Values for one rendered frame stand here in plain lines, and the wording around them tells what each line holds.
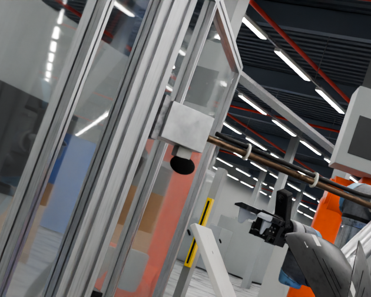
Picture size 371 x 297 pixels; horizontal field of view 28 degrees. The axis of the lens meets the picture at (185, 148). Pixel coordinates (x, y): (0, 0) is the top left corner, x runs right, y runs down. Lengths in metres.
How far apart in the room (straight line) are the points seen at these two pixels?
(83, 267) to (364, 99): 4.58
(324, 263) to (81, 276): 0.61
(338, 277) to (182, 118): 0.57
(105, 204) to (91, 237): 0.06
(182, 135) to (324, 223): 4.44
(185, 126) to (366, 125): 4.40
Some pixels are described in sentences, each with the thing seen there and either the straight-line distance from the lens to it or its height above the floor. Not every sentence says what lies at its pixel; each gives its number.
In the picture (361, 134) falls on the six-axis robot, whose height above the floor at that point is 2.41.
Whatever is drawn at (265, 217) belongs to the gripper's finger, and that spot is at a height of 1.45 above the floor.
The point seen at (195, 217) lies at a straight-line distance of 9.65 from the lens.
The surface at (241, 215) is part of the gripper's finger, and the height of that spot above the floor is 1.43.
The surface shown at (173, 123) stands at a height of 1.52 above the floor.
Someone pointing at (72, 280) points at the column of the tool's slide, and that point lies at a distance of 1.32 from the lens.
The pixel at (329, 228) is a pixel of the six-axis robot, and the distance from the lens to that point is 5.76.
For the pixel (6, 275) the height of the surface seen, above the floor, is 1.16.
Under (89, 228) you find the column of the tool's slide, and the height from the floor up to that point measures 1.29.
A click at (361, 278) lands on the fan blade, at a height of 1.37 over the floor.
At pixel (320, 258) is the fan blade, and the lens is 1.70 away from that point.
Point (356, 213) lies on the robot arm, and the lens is 2.51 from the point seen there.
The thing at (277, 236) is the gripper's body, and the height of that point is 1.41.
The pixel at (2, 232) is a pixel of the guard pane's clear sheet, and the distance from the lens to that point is 1.33.
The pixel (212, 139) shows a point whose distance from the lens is 1.42.
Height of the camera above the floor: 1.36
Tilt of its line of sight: 5 degrees up
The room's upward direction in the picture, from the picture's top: 20 degrees clockwise
